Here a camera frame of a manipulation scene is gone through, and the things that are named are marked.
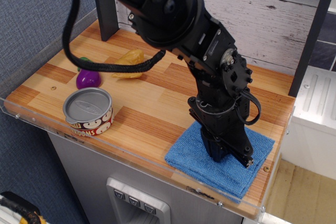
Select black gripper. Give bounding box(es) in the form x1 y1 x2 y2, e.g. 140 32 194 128
188 97 254 168

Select black braided cable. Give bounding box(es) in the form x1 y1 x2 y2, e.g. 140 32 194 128
61 0 166 73

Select dark left support post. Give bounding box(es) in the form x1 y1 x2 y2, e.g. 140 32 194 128
95 0 119 41

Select yellow toy chicken wing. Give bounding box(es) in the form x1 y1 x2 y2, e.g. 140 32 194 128
111 49 144 79

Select dark support post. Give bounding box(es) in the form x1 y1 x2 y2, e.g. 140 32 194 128
288 0 332 98
95 0 119 41

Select grey cabinet with dispenser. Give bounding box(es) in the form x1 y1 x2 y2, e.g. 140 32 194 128
49 133 243 223

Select blue cloth napkin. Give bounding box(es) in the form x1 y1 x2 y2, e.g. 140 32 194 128
165 122 275 203

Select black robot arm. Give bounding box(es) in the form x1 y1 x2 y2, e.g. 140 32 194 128
118 0 254 167

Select dark right support post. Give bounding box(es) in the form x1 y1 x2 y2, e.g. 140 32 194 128
288 0 332 98

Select black yellow object corner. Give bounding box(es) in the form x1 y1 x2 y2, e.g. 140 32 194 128
1 191 48 223

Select mushroom tin can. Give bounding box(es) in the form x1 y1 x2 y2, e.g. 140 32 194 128
63 88 114 136

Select white toy sink counter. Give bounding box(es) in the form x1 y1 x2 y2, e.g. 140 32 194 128
280 67 335 179

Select purple toy eggplant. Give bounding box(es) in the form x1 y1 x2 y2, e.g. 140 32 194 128
76 67 102 89

